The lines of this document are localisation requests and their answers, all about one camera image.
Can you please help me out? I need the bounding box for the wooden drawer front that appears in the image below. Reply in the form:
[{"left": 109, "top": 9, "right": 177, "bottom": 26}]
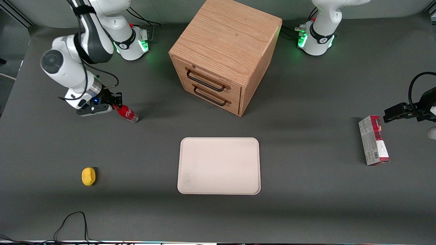
[
  {"left": 182, "top": 80, "right": 242, "bottom": 116},
  {"left": 172, "top": 56, "right": 242, "bottom": 102}
]

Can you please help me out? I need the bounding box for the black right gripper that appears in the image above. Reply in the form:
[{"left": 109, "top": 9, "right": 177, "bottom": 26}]
[{"left": 89, "top": 89, "right": 123, "bottom": 109}]

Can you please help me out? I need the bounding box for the black base cable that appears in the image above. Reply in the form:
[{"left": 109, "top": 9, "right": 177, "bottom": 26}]
[
  {"left": 127, "top": 7, "right": 161, "bottom": 27},
  {"left": 281, "top": 7, "right": 319, "bottom": 38}
]

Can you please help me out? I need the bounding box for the black metal drawer handle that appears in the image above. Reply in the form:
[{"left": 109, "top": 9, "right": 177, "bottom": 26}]
[
  {"left": 193, "top": 86, "right": 228, "bottom": 107},
  {"left": 186, "top": 69, "right": 226, "bottom": 92}
]

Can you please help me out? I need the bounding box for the grey metal frame rail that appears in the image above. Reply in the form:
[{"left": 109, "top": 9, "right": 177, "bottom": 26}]
[{"left": 0, "top": 6, "right": 35, "bottom": 28}]

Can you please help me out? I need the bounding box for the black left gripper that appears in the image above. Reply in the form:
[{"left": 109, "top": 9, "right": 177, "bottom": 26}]
[{"left": 384, "top": 87, "right": 436, "bottom": 123}]

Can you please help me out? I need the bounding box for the black left base cable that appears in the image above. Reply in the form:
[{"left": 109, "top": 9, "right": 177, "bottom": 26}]
[{"left": 281, "top": 7, "right": 319, "bottom": 38}]

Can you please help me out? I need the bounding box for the red coke bottle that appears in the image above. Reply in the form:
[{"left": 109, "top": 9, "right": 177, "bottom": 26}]
[{"left": 114, "top": 105, "right": 139, "bottom": 123}]

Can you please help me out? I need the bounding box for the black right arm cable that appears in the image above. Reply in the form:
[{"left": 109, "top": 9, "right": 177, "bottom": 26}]
[{"left": 59, "top": 0, "right": 120, "bottom": 101}]

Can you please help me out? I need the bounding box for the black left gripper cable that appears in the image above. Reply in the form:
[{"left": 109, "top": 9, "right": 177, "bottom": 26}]
[{"left": 408, "top": 71, "right": 436, "bottom": 110}]

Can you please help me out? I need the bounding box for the yellow lemon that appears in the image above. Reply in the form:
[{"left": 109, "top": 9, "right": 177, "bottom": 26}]
[{"left": 82, "top": 167, "right": 96, "bottom": 186}]

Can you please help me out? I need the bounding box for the black loose table cable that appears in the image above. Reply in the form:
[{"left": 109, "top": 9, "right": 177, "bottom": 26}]
[{"left": 0, "top": 211, "right": 103, "bottom": 245}]

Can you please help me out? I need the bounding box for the white rectangular tray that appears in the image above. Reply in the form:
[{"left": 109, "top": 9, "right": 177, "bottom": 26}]
[{"left": 177, "top": 137, "right": 261, "bottom": 195}]

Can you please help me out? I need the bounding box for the grey and red carton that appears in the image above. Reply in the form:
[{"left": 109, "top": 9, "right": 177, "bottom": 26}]
[{"left": 358, "top": 115, "right": 390, "bottom": 166}]

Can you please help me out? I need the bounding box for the wooden drawer cabinet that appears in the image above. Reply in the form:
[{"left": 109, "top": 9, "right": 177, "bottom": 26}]
[{"left": 169, "top": 0, "right": 283, "bottom": 117}]

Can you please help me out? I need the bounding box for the black right base cable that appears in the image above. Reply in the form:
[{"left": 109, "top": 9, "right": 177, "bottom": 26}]
[{"left": 127, "top": 7, "right": 161, "bottom": 27}]

